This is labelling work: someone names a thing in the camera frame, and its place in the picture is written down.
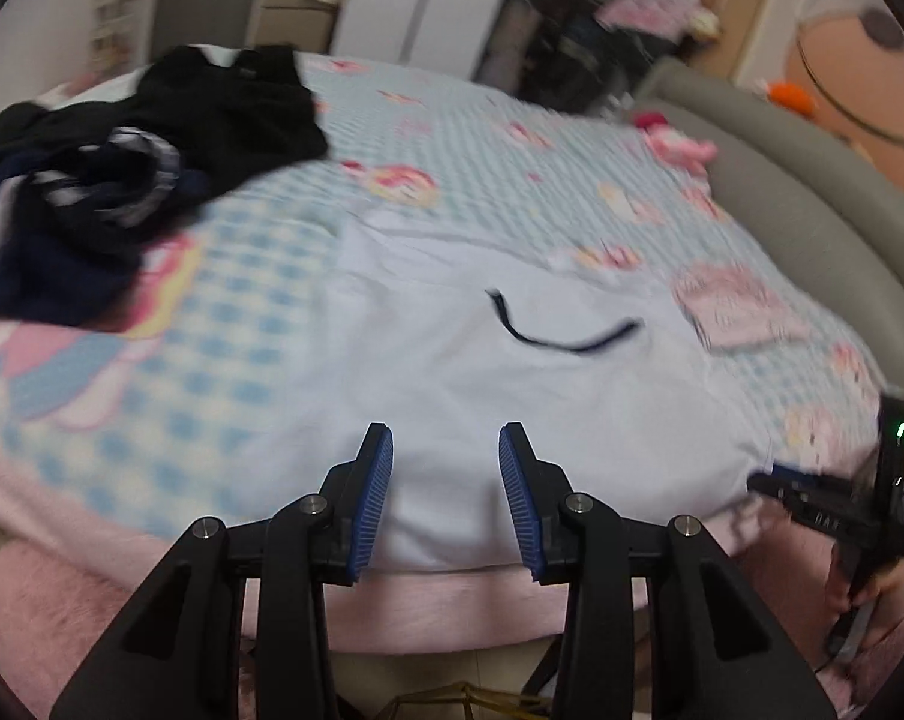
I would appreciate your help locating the white t-shirt navy trim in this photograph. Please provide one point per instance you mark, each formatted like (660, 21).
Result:
(459, 390)

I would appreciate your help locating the small white rack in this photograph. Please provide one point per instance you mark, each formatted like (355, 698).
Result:
(114, 22)

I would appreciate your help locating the pile of dark clothes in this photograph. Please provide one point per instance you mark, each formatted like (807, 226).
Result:
(84, 240)

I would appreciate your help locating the white wardrobe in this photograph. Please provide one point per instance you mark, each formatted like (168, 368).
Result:
(422, 0)

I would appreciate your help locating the checkered cartoon bedsheet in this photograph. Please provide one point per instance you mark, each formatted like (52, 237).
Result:
(459, 135)

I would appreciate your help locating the folded pink cloth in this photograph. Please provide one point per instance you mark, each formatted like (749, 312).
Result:
(736, 304)

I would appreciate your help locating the pink fluffy blanket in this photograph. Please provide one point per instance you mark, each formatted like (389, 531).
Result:
(62, 540)

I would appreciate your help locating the pink plush toy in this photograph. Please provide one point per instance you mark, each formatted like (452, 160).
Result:
(677, 142)

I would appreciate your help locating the person's right hand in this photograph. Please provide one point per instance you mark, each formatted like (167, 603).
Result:
(883, 589)

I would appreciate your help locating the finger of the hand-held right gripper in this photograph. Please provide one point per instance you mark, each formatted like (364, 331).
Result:
(778, 481)

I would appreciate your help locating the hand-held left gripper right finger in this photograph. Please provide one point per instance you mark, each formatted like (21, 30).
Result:
(519, 495)

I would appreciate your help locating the grey padded headboard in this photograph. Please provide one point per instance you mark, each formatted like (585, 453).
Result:
(811, 187)

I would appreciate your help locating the orange toy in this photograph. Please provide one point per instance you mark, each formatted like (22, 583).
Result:
(790, 95)

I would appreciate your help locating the pink clothes heap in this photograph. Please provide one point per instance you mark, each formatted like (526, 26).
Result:
(654, 7)

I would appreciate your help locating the dark cluttered shelf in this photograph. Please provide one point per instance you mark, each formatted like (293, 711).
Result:
(557, 52)

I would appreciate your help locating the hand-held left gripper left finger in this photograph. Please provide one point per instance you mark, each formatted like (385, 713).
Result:
(373, 495)

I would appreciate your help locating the large peach plush toy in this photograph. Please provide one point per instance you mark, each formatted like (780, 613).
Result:
(871, 90)

